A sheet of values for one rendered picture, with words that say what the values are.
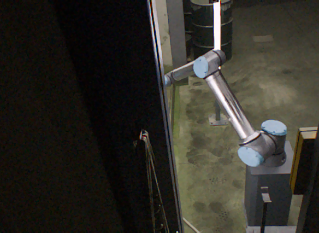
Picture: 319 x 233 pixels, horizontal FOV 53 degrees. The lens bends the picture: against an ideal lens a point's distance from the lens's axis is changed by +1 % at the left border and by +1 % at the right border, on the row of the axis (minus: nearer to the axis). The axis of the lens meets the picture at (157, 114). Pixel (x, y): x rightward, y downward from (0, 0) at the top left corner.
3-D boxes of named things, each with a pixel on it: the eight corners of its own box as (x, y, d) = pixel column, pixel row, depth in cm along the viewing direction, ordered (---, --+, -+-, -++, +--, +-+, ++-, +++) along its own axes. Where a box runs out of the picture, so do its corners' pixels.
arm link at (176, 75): (229, 41, 197) (171, 68, 256) (215, 48, 191) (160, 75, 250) (236, 58, 199) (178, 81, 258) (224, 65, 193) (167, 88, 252)
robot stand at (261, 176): (279, 199, 263) (288, 140, 226) (290, 233, 239) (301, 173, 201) (241, 200, 267) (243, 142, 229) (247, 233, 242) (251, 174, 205)
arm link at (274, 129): (289, 145, 208) (293, 123, 198) (274, 158, 200) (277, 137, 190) (268, 135, 218) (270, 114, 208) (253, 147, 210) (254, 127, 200)
